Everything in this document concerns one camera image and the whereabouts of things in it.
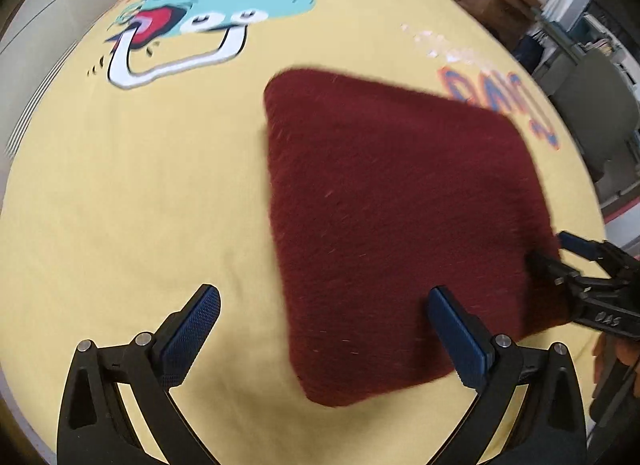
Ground grey chair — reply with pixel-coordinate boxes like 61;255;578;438
549;49;640;183

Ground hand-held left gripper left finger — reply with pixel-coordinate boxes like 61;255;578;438
59;284;221;465

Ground dark red knitted sweater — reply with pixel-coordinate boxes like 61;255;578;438
263;68;574;408

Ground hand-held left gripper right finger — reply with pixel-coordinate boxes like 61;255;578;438
426;286;587;465

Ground person's right hand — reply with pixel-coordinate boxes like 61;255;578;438
593;334;640;398

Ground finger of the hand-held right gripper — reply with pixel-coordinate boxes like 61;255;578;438
559;232;640;279
529;251;582;287

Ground white metal rack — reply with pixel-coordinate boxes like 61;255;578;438
532;0;603;78

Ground yellow cartoon printed blanket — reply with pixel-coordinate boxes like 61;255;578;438
0;0;610;465

